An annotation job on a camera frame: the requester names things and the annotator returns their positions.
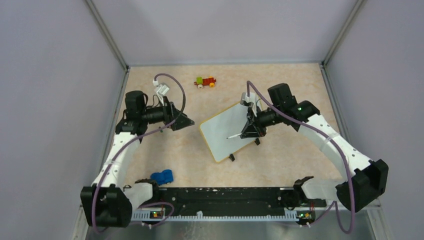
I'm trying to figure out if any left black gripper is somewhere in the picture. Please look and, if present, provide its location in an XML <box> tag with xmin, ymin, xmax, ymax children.
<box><xmin>141</xmin><ymin>95</ymin><xmax>195</xmax><ymax>131</ymax></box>

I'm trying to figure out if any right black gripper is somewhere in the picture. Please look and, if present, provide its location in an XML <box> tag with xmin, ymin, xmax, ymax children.
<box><xmin>240</xmin><ymin>104</ymin><xmax>283</xmax><ymax>138</ymax></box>

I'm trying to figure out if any green white marker pen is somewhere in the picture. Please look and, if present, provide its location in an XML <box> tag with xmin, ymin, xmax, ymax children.
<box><xmin>226</xmin><ymin>133</ymin><xmax>241</xmax><ymax>139</ymax></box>

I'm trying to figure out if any yellow framed whiteboard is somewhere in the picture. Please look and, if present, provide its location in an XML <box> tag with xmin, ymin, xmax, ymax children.
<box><xmin>199</xmin><ymin>103</ymin><xmax>256</xmax><ymax>163</ymax></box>

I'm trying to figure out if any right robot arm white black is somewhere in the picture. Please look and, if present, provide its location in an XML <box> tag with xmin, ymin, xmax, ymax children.
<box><xmin>240</xmin><ymin>82</ymin><xmax>389</xmax><ymax>213</ymax></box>

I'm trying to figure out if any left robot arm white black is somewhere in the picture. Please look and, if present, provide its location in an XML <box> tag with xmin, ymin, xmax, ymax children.
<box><xmin>80</xmin><ymin>90</ymin><xmax>195</xmax><ymax>228</ymax></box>

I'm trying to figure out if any blue toy car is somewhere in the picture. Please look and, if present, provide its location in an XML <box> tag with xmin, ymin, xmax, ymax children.
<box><xmin>150</xmin><ymin>169</ymin><xmax>174</xmax><ymax>186</ymax></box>

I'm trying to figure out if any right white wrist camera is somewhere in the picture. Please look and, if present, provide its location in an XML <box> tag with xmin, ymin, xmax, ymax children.
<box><xmin>240</xmin><ymin>92</ymin><xmax>259</xmax><ymax>116</ymax></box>

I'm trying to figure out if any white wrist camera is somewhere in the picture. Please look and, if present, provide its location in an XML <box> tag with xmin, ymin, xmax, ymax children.
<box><xmin>240</xmin><ymin>92</ymin><xmax>259</xmax><ymax>116</ymax></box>
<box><xmin>152</xmin><ymin>80</ymin><xmax>170</xmax><ymax>105</ymax></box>

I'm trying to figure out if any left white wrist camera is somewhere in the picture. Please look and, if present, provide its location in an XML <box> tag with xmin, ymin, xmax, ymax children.
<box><xmin>152</xmin><ymin>80</ymin><xmax>170</xmax><ymax>105</ymax></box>

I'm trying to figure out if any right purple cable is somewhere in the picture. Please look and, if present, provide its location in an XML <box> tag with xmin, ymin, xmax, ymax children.
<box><xmin>246</xmin><ymin>80</ymin><xmax>357</xmax><ymax>235</ymax></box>

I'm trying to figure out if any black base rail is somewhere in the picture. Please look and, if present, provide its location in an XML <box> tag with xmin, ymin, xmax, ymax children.
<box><xmin>147</xmin><ymin>187</ymin><xmax>327</xmax><ymax>217</ymax></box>

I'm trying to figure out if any white slotted cable duct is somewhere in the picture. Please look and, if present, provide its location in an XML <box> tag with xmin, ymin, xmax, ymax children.
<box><xmin>131</xmin><ymin>210</ymin><xmax>300</xmax><ymax>222</ymax></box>

